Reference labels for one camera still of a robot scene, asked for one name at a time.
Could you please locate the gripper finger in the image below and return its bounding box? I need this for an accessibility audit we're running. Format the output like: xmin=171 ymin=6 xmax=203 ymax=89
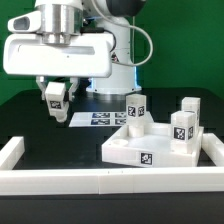
xmin=36 ymin=76 xmax=47 ymax=100
xmin=68 ymin=78 xmax=79 ymax=102

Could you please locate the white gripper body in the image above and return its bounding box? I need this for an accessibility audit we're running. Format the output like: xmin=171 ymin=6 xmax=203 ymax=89
xmin=3 ymin=33 xmax=114 ymax=78

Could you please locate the white square tabletop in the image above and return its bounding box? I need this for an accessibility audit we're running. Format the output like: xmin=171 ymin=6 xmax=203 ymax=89
xmin=102 ymin=123 xmax=204 ymax=168

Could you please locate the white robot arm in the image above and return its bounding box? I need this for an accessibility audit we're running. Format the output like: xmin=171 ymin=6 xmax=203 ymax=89
xmin=3 ymin=0 xmax=147 ymax=98

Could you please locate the white U-shaped obstacle fence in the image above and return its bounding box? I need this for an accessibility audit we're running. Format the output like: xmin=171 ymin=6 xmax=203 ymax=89
xmin=0 ymin=137 xmax=224 ymax=196

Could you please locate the white marker base plate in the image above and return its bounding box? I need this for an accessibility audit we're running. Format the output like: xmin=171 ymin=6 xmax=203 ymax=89
xmin=68 ymin=111 xmax=156 ymax=128

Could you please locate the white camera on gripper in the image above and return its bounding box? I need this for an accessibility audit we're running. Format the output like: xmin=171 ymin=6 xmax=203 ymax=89
xmin=7 ymin=10 xmax=41 ymax=33

